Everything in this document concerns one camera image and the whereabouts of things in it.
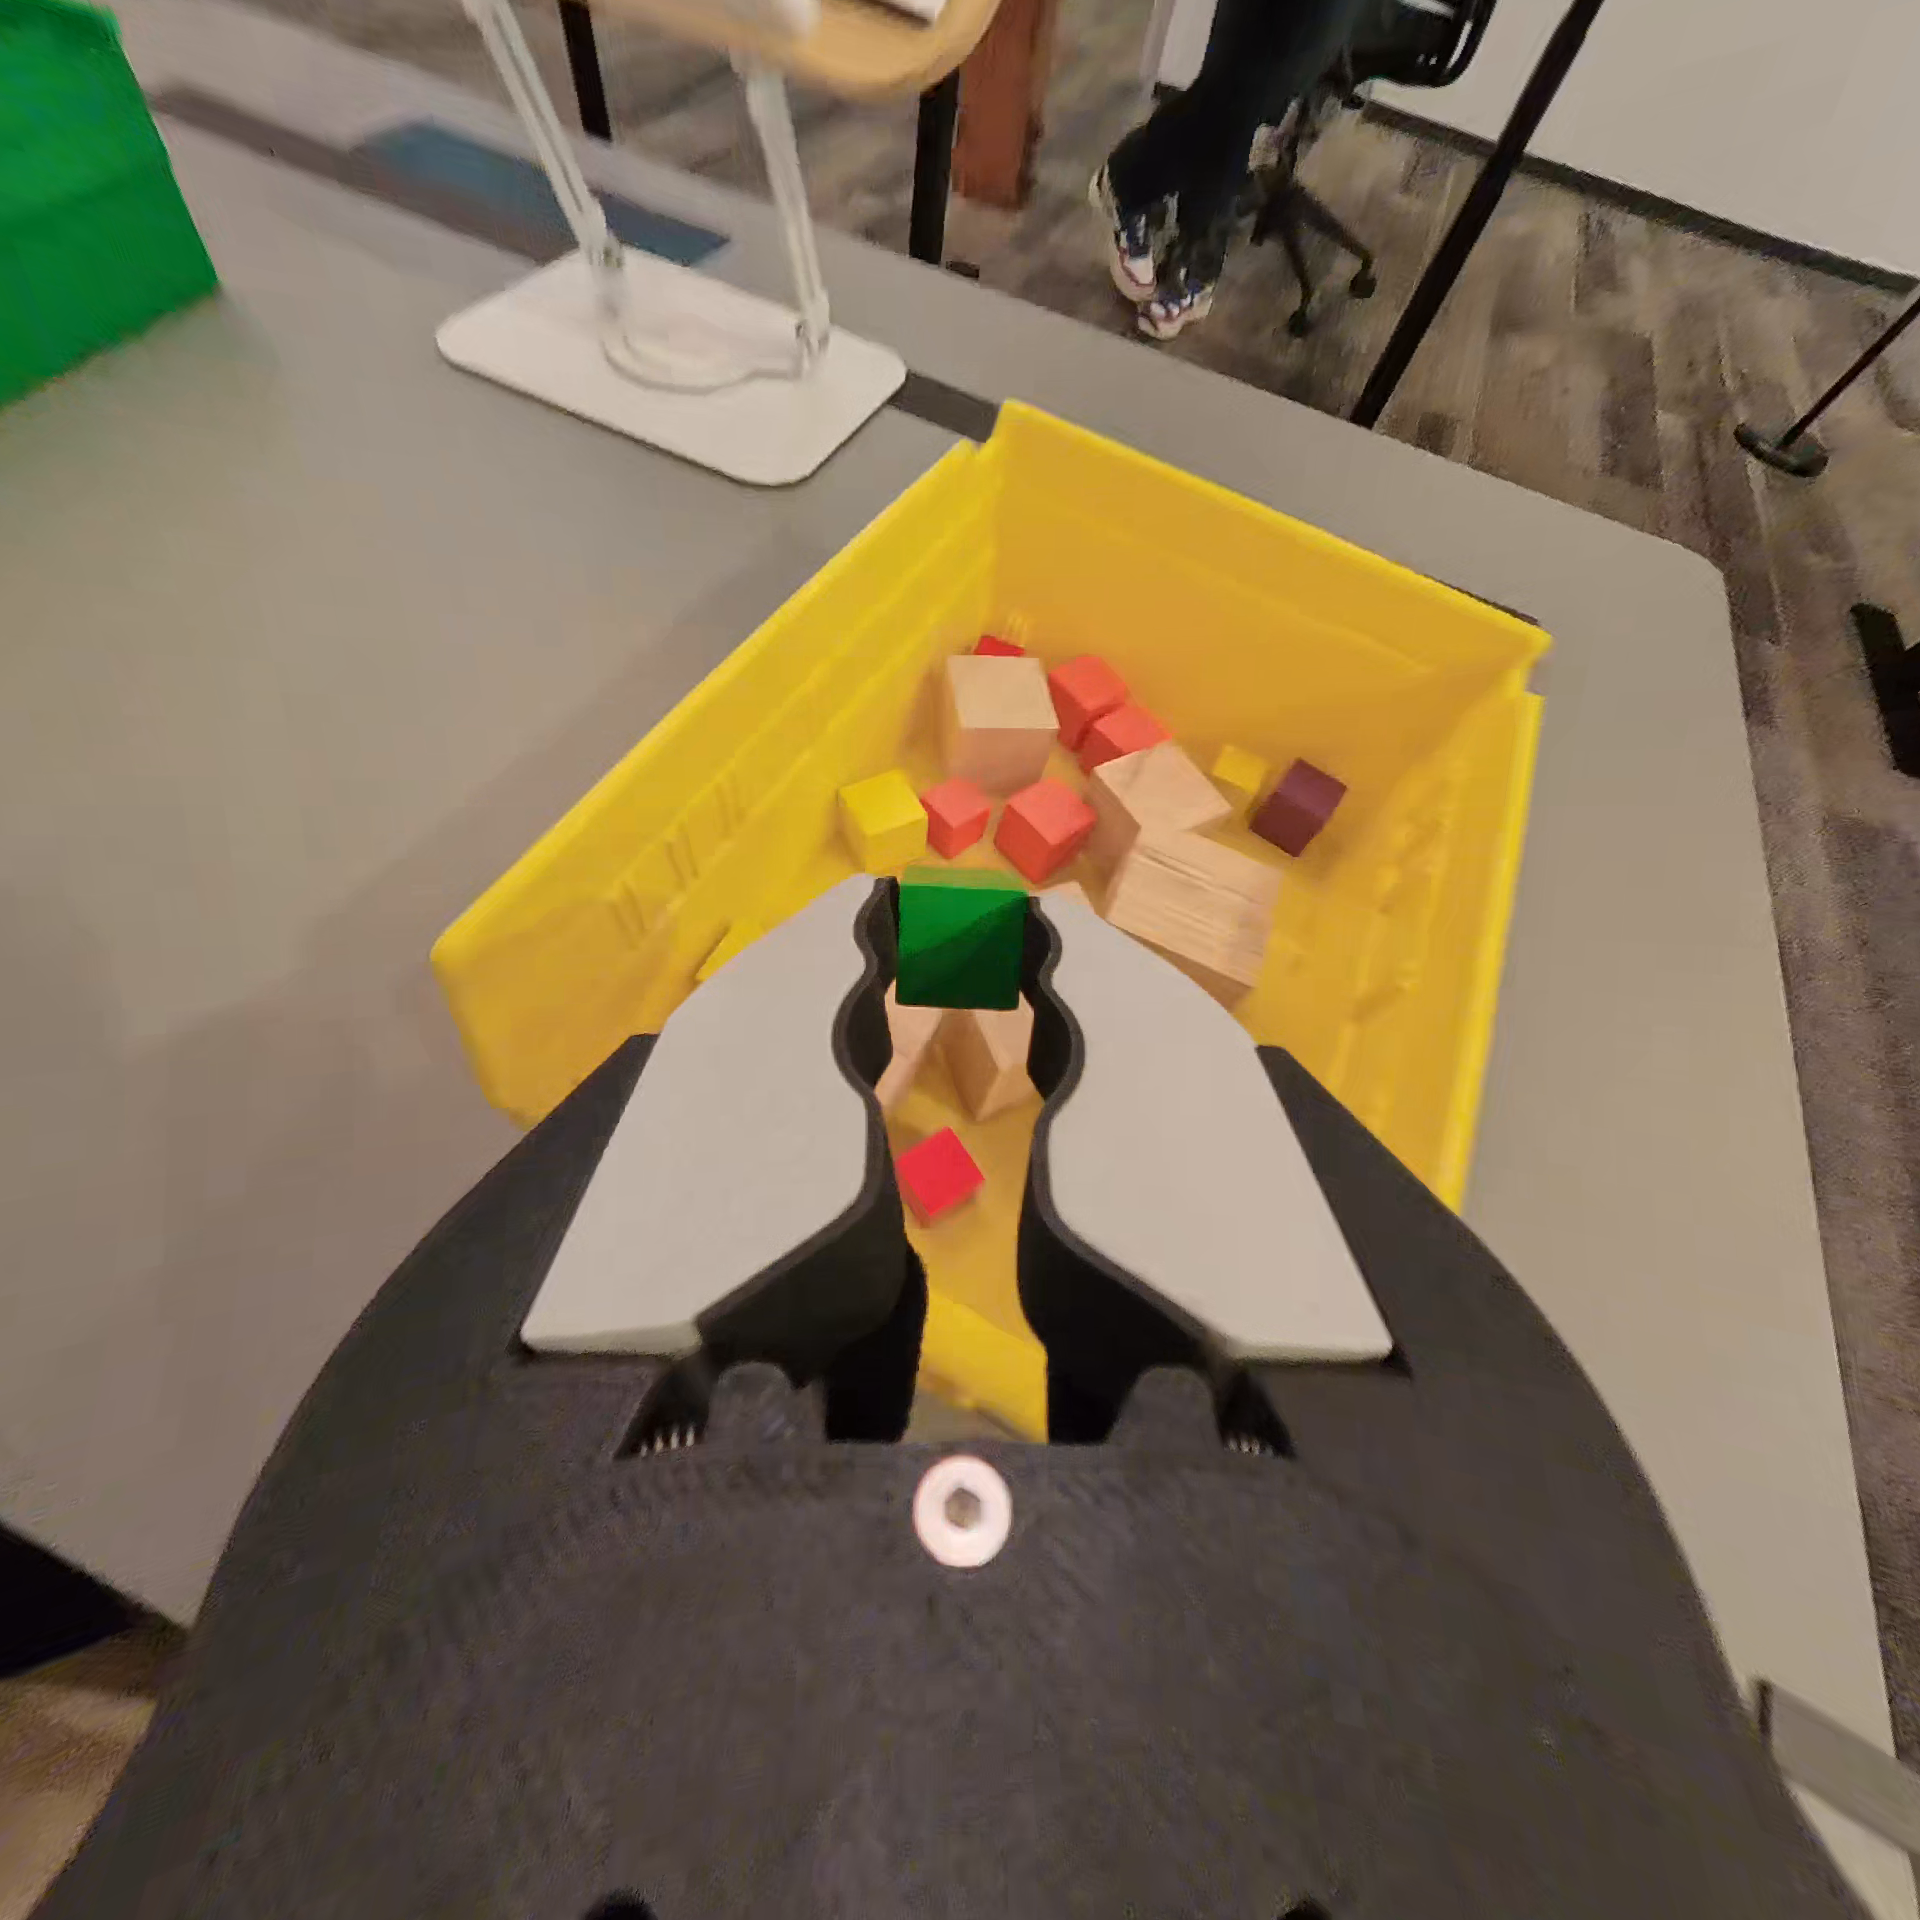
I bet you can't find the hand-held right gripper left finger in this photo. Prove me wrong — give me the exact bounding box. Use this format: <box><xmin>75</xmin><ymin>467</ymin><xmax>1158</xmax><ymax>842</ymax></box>
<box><xmin>520</xmin><ymin>874</ymin><xmax>929</xmax><ymax>1420</ymax></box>

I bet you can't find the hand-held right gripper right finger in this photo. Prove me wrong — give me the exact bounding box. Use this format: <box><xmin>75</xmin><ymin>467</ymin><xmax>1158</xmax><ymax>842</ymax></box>
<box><xmin>1018</xmin><ymin>903</ymin><xmax>1396</xmax><ymax>1379</ymax></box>

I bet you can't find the pile of wooden cubes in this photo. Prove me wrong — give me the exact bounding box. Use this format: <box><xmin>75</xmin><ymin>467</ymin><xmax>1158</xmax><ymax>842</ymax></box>
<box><xmin>832</xmin><ymin>631</ymin><xmax>1353</xmax><ymax>1226</ymax></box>

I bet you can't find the green wooden cube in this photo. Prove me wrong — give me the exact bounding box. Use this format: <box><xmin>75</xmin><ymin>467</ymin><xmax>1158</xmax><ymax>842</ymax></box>
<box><xmin>894</xmin><ymin>865</ymin><xmax>1034</xmax><ymax>1011</ymax></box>

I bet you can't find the yellow plastic box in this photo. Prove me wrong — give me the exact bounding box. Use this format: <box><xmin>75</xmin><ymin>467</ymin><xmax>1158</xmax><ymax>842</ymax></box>
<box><xmin>429</xmin><ymin>397</ymin><xmax>1554</xmax><ymax>1444</ymax></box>

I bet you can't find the green plastic box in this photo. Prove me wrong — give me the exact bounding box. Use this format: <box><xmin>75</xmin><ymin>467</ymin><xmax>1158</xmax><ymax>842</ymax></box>
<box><xmin>0</xmin><ymin>0</ymin><xmax>224</xmax><ymax>410</ymax></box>

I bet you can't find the wooden document stand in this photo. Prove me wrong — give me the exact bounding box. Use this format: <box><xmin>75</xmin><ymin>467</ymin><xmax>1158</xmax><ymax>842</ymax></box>
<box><xmin>434</xmin><ymin>0</ymin><xmax>1011</xmax><ymax>489</ymax></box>

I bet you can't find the black office chair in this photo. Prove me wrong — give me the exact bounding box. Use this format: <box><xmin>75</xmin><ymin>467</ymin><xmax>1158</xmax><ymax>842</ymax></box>
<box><xmin>1252</xmin><ymin>0</ymin><xmax>1501</xmax><ymax>339</ymax></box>

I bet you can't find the metal table bracket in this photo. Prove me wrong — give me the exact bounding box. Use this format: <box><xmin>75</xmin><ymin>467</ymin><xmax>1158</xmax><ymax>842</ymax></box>
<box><xmin>1752</xmin><ymin>1681</ymin><xmax>1920</xmax><ymax>1819</ymax></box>

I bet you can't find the wooden post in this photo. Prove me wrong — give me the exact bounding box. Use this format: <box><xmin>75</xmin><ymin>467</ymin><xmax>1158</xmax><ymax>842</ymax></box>
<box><xmin>952</xmin><ymin>0</ymin><xmax>1058</xmax><ymax>212</ymax></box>

